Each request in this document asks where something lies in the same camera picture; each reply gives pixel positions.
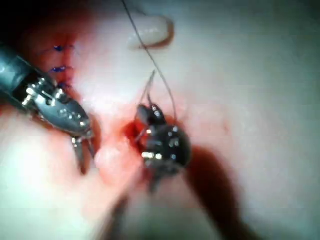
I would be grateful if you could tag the left arm needle driver jaw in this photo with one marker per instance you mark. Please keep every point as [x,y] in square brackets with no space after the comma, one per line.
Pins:
[79,155]
[90,147]

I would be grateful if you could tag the right arm needle driver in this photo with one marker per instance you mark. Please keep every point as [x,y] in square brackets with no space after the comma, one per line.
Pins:
[172,147]

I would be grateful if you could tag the right arm needle driver jaw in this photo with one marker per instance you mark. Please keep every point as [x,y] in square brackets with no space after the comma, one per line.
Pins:
[158,116]
[143,115]

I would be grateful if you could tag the left arm needle driver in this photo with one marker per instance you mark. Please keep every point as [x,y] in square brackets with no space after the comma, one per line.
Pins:
[65,112]

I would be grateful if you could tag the blue thread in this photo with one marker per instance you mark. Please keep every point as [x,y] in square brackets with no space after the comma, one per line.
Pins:
[147,52]

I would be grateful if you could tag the dark left arm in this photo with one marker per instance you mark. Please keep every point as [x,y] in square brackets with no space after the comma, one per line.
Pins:
[12,67]

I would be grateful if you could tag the blue stitching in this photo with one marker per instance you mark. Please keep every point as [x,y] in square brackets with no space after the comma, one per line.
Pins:
[58,48]

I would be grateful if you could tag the tissue pad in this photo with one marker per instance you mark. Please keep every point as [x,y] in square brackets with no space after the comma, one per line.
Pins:
[237,75]

